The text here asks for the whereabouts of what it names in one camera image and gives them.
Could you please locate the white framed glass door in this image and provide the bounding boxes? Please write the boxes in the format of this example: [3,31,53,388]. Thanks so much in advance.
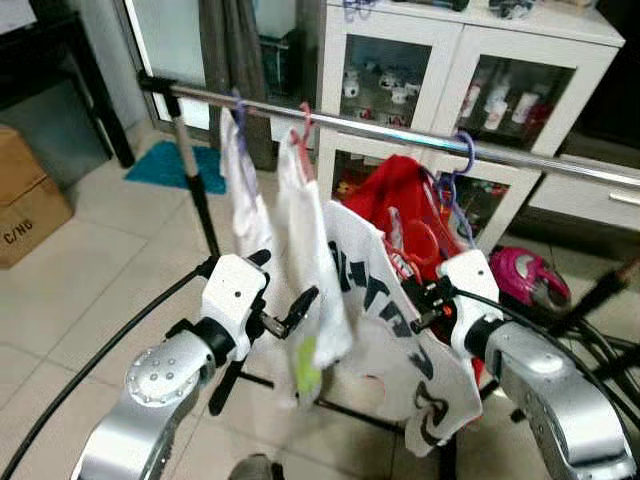
[120,0,326,146]

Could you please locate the teal floor mat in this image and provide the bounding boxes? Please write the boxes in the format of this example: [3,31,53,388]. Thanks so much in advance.
[123,140,229,196]

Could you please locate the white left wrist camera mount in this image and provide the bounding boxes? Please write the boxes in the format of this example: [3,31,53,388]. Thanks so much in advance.
[200,253,269,346]

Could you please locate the grey robot foot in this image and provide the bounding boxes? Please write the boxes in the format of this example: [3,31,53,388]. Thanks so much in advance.
[228,454,286,480]

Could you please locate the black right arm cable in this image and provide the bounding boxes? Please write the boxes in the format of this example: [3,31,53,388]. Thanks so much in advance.
[450,288,640,431]

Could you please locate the red T-shirt with white print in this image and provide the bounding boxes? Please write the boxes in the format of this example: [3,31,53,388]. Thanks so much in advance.
[343,153,471,286]

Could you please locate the red plastic hanger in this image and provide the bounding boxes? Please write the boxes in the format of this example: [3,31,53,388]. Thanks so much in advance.
[380,215,446,286]

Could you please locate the black side table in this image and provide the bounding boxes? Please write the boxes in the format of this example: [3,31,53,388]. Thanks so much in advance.
[0,0,137,171]

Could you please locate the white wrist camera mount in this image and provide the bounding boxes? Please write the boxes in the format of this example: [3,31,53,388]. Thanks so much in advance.
[438,250,503,356]
[200,253,269,346]

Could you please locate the pink vacuum cleaner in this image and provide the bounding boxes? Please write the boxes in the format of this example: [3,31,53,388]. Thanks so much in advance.
[488,246,573,309]

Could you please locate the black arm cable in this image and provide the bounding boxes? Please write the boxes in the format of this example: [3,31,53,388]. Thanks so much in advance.
[450,288,640,431]
[0,262,219,480]

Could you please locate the metal clothes rack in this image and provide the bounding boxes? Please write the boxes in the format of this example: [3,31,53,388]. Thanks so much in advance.
[138,72,640,480]

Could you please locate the purple plastic hanger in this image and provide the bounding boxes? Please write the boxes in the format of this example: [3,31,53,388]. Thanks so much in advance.
[425,130,478,251]
[230,92,251,151]

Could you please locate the small plain white garment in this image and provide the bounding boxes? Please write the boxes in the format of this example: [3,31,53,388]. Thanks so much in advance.
[218,105,279,266]

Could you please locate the white low drawer cabinet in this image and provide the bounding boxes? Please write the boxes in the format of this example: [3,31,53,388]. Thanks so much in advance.
[528,150,640,233]

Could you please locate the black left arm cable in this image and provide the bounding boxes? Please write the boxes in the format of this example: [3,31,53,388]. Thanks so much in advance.
[0,262,219,480]

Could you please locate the white glass-door cabinet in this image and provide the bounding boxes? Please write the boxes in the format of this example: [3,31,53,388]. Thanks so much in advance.
[315,0,626,256]

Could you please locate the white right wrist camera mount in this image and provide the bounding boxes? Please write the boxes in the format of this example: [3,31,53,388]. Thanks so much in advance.
[438,250,503,356]

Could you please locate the grey curtain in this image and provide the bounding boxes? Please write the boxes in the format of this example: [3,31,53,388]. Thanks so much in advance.
[197,0,279,171]

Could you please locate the white garment with green patch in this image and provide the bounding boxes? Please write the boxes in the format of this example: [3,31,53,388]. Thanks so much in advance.
[275,130,353,403]

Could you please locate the closed brown cardboard box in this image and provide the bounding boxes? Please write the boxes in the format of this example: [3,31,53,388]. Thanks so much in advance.
[0,123,74,271]

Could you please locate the pink plastic hanger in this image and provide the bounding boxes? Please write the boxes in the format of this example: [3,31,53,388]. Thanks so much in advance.
[290,100,316,181]

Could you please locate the white shirt with black print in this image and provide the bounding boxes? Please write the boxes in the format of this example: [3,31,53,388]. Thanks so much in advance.
[322,198,483,458]

